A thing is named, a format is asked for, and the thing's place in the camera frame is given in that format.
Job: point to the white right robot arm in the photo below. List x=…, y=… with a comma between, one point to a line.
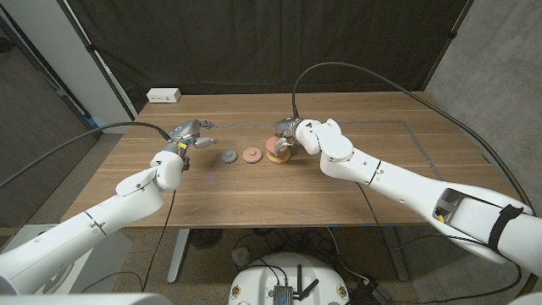
x=402, y=182

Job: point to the black round floor fan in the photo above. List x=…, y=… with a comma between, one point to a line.
x=205, y=237

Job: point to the white power outlet box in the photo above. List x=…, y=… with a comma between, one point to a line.
x=163, y=95

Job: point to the black floor power strip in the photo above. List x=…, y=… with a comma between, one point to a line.
x=364, y=292

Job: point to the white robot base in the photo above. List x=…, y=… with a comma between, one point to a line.
x=254, y=279

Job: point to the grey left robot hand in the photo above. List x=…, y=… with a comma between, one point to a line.
x=186, y=131

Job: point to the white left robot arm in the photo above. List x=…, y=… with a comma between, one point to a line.
x=127, y=199

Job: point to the grey router with antennas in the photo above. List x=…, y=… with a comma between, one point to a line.
x=283, y=293

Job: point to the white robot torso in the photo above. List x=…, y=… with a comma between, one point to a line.
x=84, y=300

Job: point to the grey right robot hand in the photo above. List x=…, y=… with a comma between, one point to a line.
x=289, y=129

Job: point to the black backdrop stand pole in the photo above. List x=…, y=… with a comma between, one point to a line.
x=97, y=63
x=449, y=38

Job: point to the white table leg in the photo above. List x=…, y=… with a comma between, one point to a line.
x=178, y=258

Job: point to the grey table leg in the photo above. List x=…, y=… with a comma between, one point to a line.
x=396, y=258

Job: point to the grey round floor object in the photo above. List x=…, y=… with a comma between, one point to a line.
x=241, y=256

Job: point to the black backdrop cloth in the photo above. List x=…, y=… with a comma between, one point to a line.
x=271, y=42

